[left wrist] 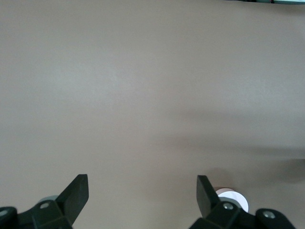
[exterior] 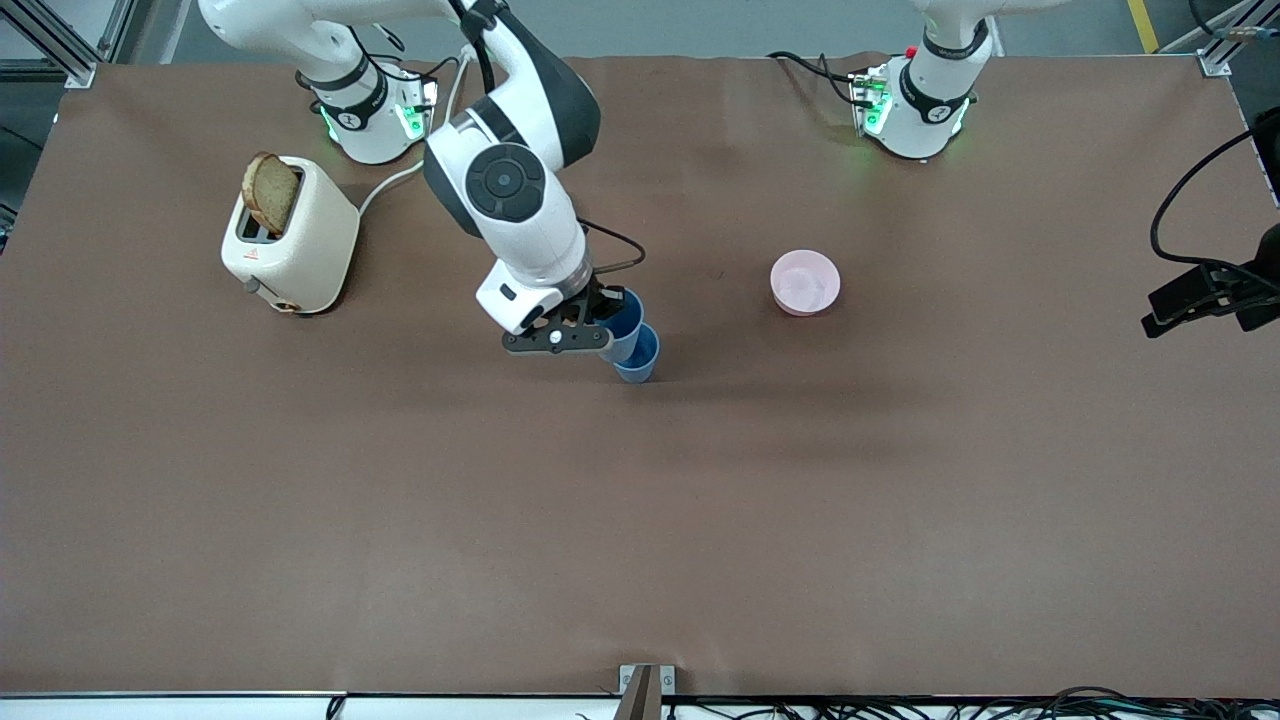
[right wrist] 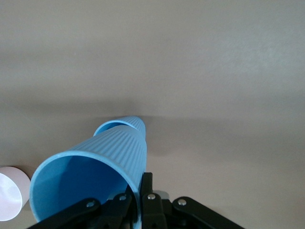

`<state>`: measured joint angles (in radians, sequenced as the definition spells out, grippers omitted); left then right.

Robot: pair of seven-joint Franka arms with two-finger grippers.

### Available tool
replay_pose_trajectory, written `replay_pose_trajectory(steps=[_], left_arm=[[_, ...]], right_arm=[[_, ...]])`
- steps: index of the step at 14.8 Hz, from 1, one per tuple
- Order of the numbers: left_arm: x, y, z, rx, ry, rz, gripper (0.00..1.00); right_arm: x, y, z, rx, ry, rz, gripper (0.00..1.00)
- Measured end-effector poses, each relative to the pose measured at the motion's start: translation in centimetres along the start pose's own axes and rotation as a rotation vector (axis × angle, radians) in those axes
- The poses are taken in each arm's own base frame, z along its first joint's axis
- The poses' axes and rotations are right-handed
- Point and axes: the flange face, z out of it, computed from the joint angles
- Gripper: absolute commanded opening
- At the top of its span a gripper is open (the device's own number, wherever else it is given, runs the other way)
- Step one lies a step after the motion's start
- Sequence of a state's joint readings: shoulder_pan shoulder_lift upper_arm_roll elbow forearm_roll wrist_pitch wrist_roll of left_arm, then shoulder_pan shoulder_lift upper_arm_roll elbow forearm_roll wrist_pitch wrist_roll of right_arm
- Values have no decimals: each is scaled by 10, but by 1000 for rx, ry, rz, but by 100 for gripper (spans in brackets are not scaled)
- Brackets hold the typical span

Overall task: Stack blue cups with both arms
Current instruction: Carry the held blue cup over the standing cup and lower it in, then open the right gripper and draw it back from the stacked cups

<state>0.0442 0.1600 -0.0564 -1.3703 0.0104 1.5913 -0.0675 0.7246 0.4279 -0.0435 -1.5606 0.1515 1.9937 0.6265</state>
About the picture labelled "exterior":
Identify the blue plastic cup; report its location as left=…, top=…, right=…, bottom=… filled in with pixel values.
left=612, top=322, right=662, bottom=385
left=598, top=288, right=647, bottom=367

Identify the pink bowl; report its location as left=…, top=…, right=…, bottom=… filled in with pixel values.
left=770, top=250, right=841, bottom=317

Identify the cream white toaster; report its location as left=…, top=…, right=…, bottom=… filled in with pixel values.
left=220, top=155, right=361, bottom=316

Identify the brown bread slice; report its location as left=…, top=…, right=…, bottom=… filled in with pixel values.
left=242, top=152, right=301, bottom=237

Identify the white toaster power cable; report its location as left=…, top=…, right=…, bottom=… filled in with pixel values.
left=358, top=45, right=479, bottom=216

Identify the aluminium frame profile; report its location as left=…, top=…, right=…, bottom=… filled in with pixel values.
left=0, top=0, right=141, bottom=91
left=1160, top=0, right=1280, bottom=79

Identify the black right arm base cable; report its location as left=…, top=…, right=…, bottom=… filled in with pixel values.
left=380, top=25, right=463, bottom=83

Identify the black arm base cable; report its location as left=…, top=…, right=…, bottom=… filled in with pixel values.
left=380, top=25, right=463, bottom=83
left=768, top=50, right=863, bottom=109

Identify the black left arm base cable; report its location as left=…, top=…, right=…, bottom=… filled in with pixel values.
left=768, top=50, right=863, bottom=109

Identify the grey metal table bracket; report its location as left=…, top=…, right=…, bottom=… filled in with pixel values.
left=618, top=664, right=677, bottom=720

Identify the black floor cable bundle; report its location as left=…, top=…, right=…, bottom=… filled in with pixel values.
left=660, top=685, right=1280, bottom=720

